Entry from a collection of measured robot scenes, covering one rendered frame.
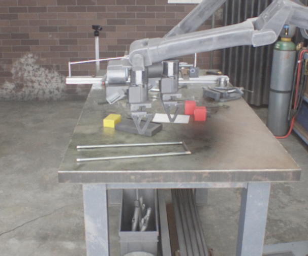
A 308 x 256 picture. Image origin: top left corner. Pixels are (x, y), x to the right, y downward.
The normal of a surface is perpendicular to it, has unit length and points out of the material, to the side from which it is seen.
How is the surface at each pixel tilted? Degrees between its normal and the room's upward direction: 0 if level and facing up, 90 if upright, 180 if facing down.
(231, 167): 0
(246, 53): 89
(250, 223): 90
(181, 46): 104
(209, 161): 0
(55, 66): 90
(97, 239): 90
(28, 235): 0
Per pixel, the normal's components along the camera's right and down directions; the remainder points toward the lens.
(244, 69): -0.77, 0.20
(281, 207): 0.00, -0.94
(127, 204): 0.02, 0.33
